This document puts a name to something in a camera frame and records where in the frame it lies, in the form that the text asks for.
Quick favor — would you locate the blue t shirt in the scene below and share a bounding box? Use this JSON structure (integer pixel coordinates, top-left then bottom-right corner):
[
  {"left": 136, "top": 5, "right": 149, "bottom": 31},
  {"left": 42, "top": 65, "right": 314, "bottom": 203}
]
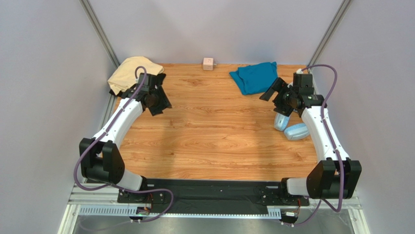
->
[{"left": 229, "top": 61, "right": 278, "bottom": 96}]

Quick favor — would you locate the beige t shirt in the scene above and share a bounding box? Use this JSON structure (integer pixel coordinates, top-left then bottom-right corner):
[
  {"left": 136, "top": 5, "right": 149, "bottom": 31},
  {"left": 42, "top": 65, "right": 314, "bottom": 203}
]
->
[{"left": 108, "top": 56, "right": 164, "bottom": 96}]

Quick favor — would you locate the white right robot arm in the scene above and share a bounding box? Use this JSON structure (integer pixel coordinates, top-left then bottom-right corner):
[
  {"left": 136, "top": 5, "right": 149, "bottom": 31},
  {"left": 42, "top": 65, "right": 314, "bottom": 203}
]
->
[{"left": 260, "top": 74, "right": 362, "bottom": 199}]

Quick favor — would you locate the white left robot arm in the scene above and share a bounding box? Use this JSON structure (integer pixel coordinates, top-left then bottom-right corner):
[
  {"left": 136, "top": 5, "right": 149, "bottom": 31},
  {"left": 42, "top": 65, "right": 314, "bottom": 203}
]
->
[{"left": 74, "top": 85, "right": 171, "bottom": 194}]

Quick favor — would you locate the black t shirt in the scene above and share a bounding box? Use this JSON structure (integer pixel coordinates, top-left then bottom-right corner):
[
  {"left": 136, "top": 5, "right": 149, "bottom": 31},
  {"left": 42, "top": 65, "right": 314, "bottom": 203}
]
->
[{"left": 109, "top": 73, "right": 167, "bottom": 98}]

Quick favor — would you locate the black base mat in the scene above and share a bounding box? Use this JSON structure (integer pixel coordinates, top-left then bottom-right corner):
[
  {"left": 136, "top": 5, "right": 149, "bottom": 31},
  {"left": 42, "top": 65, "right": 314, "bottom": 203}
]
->
[{"left": 116, "top": 179, "right": 310, "bottom": 215}]

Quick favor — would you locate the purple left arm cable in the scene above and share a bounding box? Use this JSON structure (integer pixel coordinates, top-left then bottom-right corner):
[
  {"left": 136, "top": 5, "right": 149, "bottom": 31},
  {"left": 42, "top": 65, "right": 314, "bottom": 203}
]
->
[{"left": 74, "top": 66, "right": 174, "bottom": 224}]

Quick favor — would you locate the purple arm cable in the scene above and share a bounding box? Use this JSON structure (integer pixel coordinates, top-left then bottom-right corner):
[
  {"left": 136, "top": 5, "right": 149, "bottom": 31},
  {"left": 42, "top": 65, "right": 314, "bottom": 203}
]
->
[
  {"left": 74, "top": 66, "right": 174, "bottom": 224},
  {"left": 280, "top": 64, "right": 344, "bottom": 227}
]

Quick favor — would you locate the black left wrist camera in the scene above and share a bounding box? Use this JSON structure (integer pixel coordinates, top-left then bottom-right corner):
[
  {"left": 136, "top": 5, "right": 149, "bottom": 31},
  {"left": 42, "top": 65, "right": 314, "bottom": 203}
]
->
[{"left": 138, "top": 73, "right": 157, "bottom": 92}]

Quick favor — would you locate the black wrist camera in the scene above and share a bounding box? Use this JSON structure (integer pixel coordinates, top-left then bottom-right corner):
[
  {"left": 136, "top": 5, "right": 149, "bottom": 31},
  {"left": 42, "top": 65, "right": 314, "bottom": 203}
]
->
[
  {"left": 138, "top": 73, "right": 157, "bottom": 92},
  {"left": 292, "top": 73, "right": 314, "bottom": 95}
]

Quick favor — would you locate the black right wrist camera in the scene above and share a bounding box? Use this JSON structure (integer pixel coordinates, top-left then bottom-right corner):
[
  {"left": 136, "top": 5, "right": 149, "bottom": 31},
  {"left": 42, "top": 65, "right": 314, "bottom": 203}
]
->
[{"left": 292, "top": 73, "right": 314, "bottom": 95}]

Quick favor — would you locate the right aluminium corner post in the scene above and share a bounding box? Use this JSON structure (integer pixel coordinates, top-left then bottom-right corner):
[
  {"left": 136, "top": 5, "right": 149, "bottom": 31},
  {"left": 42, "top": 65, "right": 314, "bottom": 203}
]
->
[{"left": 307, "top": 0, "right": 353, "bottom": 70}]

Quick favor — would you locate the aluminium corner post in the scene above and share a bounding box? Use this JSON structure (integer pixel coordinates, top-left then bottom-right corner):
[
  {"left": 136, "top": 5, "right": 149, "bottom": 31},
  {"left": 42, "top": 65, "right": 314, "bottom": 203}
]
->
[
  {"left": 79, "top": 0, "right": 120, "bottom": 67},
  {"left": 307, "top": 0, "right": 353, "bottom": 70}
]

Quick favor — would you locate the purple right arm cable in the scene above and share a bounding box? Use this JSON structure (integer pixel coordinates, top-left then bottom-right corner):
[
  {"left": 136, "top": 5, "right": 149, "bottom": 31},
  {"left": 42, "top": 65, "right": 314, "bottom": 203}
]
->
[{"left": 280, "top": 64, "right": 344, "bottom": 227}]

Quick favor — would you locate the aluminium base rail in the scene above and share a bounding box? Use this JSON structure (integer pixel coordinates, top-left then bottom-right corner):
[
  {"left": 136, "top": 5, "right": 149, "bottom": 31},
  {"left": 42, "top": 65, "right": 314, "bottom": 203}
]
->
[{"left": 58, "top": 179, "right": 369, "bottom": 234}]

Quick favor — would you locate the left aluminium corner post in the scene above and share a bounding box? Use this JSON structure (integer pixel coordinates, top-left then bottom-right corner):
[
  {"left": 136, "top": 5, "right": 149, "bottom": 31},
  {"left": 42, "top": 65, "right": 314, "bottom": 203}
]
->
[{"left": 79, "top": 0, "right": 120, "bottom": 67}]

